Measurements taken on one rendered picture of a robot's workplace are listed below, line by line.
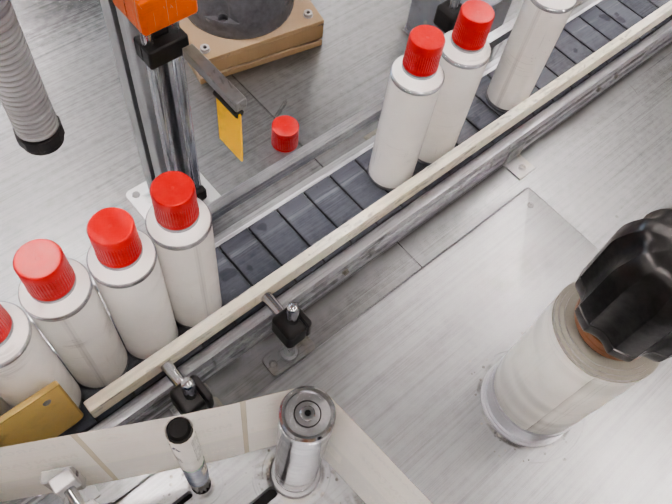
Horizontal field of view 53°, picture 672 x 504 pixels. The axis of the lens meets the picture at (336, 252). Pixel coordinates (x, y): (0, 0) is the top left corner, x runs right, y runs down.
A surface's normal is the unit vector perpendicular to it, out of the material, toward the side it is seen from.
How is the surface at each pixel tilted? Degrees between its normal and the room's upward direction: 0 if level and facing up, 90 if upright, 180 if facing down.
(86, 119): 0
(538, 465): 0
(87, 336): 90
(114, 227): 3
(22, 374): 90
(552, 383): 91
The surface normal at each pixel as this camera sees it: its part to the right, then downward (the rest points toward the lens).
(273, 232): 0.10, -0.49
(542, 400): -0.65, 0.62
